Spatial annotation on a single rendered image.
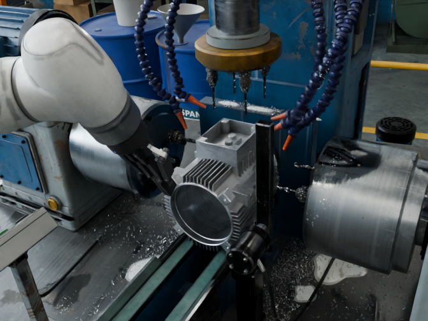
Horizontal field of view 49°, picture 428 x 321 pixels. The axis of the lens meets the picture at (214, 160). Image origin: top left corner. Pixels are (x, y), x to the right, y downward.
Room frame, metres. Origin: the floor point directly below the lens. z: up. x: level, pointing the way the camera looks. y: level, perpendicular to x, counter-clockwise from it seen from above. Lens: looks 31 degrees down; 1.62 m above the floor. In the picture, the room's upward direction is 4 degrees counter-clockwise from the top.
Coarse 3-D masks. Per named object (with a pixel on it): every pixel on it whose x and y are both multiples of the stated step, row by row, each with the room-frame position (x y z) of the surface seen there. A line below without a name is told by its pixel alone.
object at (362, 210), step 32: (320, 160) 0.75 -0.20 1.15; (352, 160) 0.73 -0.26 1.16; (384, 160) 0.72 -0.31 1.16; (416, 160) 0.72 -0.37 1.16; (320, 192) 0.70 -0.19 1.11; (352, 192) 0.68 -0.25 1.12; (384, 192) 0.66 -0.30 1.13; (416, 192) 0.65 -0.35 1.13; (320, 224) 0.68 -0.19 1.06; (352, 224) 0.65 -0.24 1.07; (384, 224) 0.63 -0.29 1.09; (416, 224) 0.62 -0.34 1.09; (352, 256) 0.65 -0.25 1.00; (384, 256) 0.61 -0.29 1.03
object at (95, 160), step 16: (144, 112) 1.00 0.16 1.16; (160, 112) 1.04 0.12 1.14; (80, 128) 1.02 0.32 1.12; (160, 128) 1.03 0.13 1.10; (176, 128) 1.09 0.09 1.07; (80, 144) 1.00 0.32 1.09; (96, 144) 0.98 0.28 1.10; (160, 144) 1.02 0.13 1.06; (176, 144) 1.08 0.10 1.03; (80, 160) 0.99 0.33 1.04; (96, 160) 0.97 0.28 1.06; (112, 160) 0.94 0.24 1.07; (176, 160) 1.06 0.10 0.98; (96, 176) 0.98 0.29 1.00; (112, 176) 0.94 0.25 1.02; (128, 176) 0.92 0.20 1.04; (144, 176) 0.95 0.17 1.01; (128, 192) 0.95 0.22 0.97; (144, 192) 0.95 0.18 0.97; (160, 192) 1.01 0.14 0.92
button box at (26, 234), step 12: (36, 216) 0.73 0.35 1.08; (48, 216) 0.74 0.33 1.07; (12, 228) 0.69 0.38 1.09; (24, 228) 0.70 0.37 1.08; (36, 228) 0.71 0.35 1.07; (48, 228) 0.72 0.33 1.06; (0, 240) 0.66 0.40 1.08; (12, 240) 0.67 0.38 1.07; (24, 240) 0.68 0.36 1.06; (36, 240) 0.69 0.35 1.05; (0, 252) 0.64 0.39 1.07; (12, 252) 0.65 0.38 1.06; (24, 252) 0.66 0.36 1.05; (0, 264) 0.62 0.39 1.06
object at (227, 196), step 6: (174, 180) 0.81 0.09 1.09; (180, 180) 0.82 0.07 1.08; (222, 192) 0.75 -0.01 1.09; (228, 192) 0.76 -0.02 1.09; (222, 198) 0.75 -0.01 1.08; (228, 198) 0.74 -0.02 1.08; (174, 228) 0.82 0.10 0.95; (180, 234) 0.81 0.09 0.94; (234, 240) 0.76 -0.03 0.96; (222, 246) 0.75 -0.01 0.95; (228, 246) 0.74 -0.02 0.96
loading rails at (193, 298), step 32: (160, 256) 0.76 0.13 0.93; (192, 256) 0.79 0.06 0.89; (224, 256) 0.76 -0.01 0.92; (128, 288) 0.67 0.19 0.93; (160, 288) 0.69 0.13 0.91; (192, 288) 0.67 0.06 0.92; (224, 288) 0.71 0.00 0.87; (96, 320) 0.59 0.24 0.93; (128, 320) 0.60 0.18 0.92; (160, 320) 0.67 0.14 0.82; (192, 320) 0.59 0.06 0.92
